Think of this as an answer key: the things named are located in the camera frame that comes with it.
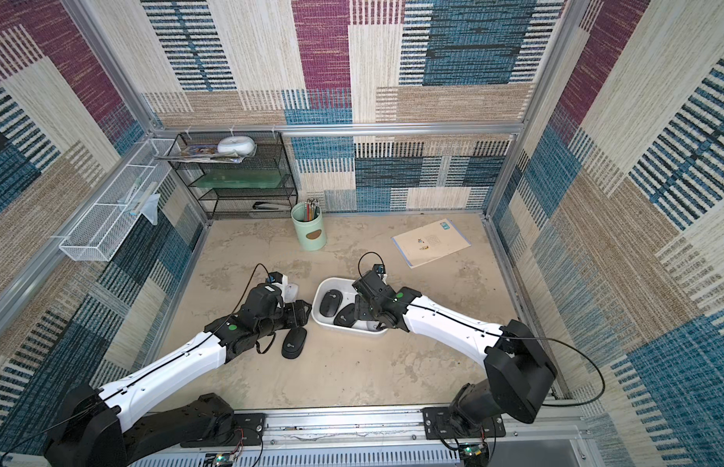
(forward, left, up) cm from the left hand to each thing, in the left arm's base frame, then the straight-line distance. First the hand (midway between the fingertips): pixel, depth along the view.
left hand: (302, 306), depth 84 cm
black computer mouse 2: (+6, -7, -8) cm, 12 cm away
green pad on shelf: (+41, +23, +14) cm, 49 cm away
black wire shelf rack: (+49, +33, -4) cm, 59 cm away
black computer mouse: (-7, +3, -9) cm, 12 cm away
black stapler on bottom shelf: (+42, +17, 0) cm, 46 cm away
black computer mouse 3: (0, -12, -8) cm, 14 cm away
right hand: (+1, -18, -1) cm, 18 cm away
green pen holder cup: (+30, +1, +2) cm, 30 cm away
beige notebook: (+31, -43, -10) cm, 54 cm away
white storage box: (-3, -5, -4) cm, 7 cm away
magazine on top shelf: (+40, +32, +24) cm, 56 cm away
